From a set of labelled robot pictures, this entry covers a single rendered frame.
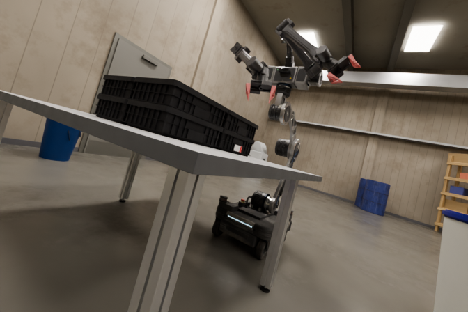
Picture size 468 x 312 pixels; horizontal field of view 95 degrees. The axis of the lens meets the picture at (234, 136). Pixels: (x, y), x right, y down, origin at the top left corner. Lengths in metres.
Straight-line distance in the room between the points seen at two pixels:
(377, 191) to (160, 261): 7.51
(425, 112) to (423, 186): 2.49
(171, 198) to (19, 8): 3.92
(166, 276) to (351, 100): 9.53
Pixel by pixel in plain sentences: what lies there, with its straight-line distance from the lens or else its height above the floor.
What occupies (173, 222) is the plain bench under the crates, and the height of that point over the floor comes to 0.55.
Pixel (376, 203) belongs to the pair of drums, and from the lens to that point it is 7.82.
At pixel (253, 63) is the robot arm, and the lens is 1.07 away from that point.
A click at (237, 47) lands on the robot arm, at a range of 1.58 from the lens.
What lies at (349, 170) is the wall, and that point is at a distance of 9.27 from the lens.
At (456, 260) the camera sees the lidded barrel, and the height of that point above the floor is 0.47.
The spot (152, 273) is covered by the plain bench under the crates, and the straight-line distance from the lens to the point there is 0.54.
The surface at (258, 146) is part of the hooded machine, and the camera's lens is 8.39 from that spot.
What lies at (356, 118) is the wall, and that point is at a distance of 9.57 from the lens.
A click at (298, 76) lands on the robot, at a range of 1.89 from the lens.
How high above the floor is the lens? 0.72
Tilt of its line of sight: 4 degrees up
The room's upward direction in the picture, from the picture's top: 15 degrees clockwise
